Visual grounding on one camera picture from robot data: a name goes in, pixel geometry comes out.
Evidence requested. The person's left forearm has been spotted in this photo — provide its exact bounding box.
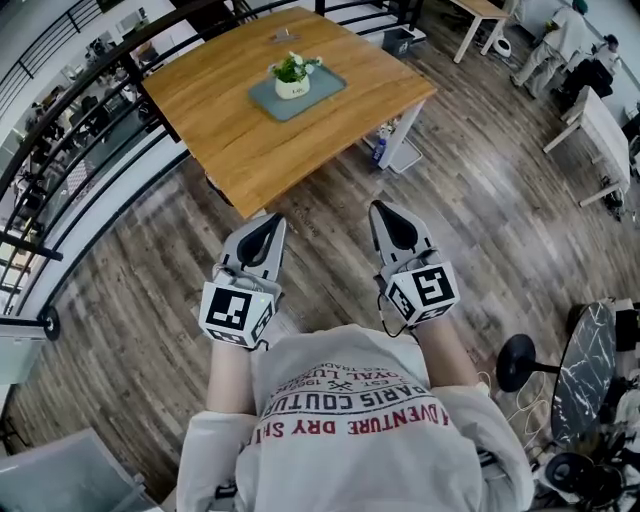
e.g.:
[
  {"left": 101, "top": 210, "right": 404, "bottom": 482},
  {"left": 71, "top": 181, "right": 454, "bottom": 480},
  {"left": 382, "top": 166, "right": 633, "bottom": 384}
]
[{"left": 205, "top": 339, "right": 261, "bottom": 416}]

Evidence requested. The white table leg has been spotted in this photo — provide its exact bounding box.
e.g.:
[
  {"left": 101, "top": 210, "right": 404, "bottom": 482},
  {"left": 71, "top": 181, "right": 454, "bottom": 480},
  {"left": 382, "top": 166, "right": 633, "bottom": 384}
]
[{"left": 359, "top": 99, "right": 427, "bottom": 175}]

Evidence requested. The white floor cable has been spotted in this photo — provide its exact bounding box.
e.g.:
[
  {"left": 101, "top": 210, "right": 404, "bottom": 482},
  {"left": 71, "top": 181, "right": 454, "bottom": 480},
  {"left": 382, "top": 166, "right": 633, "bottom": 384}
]
[{"left": 474, "top": 369, "right": 551, "bottom": 451}]

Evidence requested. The black round stool base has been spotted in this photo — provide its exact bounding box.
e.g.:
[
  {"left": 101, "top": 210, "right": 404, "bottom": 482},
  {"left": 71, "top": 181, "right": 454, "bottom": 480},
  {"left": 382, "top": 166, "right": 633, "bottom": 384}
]
[{"left": 495, "top": 333, "right": 559, "bottom": 394}]

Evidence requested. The light wooden table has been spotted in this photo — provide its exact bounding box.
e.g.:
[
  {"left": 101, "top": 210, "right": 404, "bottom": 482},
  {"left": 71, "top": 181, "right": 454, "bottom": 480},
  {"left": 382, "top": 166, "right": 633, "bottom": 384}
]
[{"left": 449, "top": 0, "right": 511, "bottom": 64}]

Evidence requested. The grey storage bin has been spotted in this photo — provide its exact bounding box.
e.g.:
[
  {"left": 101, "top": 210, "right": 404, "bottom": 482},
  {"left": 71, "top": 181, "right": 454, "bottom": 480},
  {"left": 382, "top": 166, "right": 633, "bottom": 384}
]
[{"left": 382, "top": 27, "right": 427, "bottom": 60}]

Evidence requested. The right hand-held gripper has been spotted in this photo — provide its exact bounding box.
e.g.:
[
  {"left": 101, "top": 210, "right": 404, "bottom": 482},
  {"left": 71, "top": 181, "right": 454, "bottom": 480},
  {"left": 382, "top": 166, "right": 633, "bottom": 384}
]
[{"left": 368, "top": 200, "right": 461, "bottom": 329}]

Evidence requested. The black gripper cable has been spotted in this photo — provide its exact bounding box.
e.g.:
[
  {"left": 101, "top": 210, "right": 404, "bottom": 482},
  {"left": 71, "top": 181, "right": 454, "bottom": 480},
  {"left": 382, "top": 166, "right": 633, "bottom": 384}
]
[{"left": 377, "top": 292, "right": 421, "bottom": 341}]

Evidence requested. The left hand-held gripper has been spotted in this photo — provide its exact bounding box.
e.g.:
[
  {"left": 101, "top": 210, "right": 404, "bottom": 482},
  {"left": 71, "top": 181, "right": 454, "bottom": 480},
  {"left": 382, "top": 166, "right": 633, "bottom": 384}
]
[{"left": 198, "top": 213, "right": 287, "bottom": 350}]

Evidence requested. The white desk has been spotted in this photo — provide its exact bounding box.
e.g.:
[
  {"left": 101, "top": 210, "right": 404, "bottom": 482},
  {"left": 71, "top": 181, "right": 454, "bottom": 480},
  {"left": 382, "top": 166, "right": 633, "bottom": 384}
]
[{"left": 542, "top": 85, "right": 632, "bottom": 209}]

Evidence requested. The grey tray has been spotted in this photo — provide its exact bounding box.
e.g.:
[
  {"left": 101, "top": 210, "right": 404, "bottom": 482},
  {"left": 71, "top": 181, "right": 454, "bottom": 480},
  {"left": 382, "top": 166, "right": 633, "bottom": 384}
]
[{"left": 248, "top": 63, "right": 348, "bottom": 123}]

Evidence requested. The person's white printed shirt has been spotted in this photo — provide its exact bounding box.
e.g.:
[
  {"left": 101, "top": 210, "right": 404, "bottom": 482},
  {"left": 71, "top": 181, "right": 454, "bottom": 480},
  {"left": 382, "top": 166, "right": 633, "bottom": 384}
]
[{"left": 175, "top": 323, "right": 536, "bottom": 512}]

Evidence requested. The person's right forearm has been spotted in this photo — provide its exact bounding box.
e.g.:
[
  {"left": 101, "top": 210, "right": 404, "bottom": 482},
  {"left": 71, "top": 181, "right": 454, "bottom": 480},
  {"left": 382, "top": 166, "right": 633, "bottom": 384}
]
[{"left": 414, "top": 312, "right": 484, "bottom": 391}]

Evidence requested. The potted white flower plant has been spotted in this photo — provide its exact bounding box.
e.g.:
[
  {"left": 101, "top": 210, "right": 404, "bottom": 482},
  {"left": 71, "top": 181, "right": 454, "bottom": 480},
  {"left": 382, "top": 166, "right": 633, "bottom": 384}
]
[{"left": 267, "top": 51, "right": 324, "bottom": 100}]

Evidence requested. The black marble round table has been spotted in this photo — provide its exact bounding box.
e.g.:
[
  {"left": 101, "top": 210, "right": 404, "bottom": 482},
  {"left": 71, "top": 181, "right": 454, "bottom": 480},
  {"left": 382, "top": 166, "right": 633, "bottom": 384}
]
[{"left": 549, "top": 301, "right": 619, "bottom": 449}]

